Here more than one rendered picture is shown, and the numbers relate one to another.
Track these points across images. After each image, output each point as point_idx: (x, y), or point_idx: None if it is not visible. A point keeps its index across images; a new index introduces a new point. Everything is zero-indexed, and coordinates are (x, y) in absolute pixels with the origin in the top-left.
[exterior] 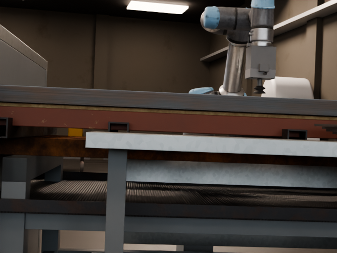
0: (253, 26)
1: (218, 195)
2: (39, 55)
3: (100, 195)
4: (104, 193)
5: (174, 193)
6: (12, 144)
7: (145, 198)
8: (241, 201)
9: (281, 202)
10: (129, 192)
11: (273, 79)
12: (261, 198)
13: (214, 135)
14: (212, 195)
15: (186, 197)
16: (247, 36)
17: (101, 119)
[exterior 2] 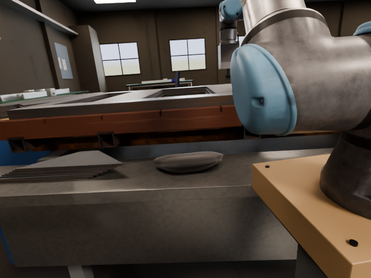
0: (235, 28)
1: (254, 150)
2: None
3: (323, 139)
4: (329, 143)
5: (286, 148)
6: None
7: (293, 139)
8: (238, 142)
9: (216, 143)
10: (317, 146)
11: (219, 69)
12: (225, 149)
13: (321, 181)
14: (258, 148)
15: (272, 143)
16: (238, 36)
17: None
